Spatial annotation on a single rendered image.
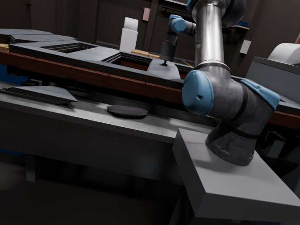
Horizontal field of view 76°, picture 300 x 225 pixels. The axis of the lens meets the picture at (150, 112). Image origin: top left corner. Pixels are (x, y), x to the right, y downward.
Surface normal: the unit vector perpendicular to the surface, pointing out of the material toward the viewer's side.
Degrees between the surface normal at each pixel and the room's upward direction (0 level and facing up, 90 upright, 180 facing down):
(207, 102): 96
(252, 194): 4
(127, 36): 90
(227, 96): 68
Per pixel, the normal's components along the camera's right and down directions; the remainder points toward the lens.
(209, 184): 0.28, -0.87
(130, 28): 0.17, 0.25
